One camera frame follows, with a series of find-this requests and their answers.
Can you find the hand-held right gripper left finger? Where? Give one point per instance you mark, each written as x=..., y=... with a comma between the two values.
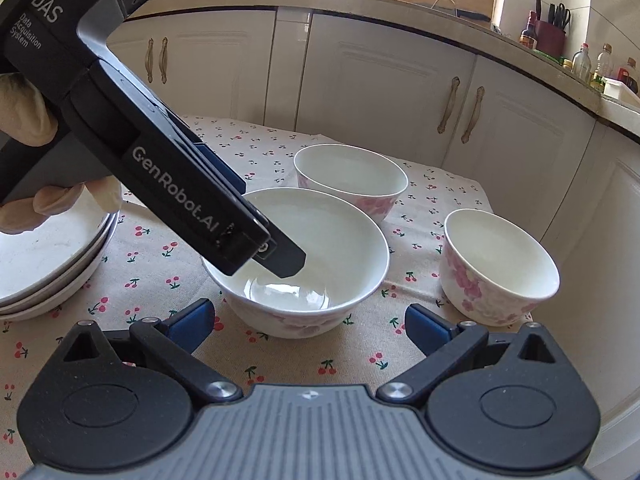
x=192, y=325

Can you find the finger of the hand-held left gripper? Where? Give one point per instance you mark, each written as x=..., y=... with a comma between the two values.
x=225, y=172
x=287, y=260

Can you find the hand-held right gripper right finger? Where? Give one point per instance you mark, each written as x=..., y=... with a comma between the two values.
x=427, y=330

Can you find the white bowl pink flowers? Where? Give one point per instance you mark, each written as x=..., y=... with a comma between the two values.
x=350, y=175
x=325, y=240
x=500, y=255

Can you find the white floral plate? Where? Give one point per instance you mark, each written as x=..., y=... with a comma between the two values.
x=37, y=292
x=47, y=305
x=45, y=255

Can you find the person's left hand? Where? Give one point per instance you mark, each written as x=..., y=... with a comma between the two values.
x=25, y=110

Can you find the cherry print tablecloth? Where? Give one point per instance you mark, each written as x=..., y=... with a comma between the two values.
x=150, y=270

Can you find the white cabinet door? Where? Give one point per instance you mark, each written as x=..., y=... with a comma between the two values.
x=525, y=135
x=600, y=200
x=375, y=75
x=130, y=60
x=215, y=60

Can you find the black cleaver knife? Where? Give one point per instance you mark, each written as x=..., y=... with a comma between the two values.
x=475, y=16

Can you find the white plastic container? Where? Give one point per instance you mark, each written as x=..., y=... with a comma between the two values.
x=620, y=92

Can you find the clear oil bottle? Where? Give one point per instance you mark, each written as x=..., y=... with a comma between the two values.
x=581, y=62

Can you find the dark red knife block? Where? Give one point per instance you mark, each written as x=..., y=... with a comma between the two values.
x=550, y=42

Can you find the dark soy sauce bottle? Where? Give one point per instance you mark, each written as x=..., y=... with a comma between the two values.
x=527, y=30

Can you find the clear condiment bottle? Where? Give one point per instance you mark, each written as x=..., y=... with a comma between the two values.
x=602, y=65

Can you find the dark red condiment bottle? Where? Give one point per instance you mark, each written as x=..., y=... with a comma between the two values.
x=630, y=75

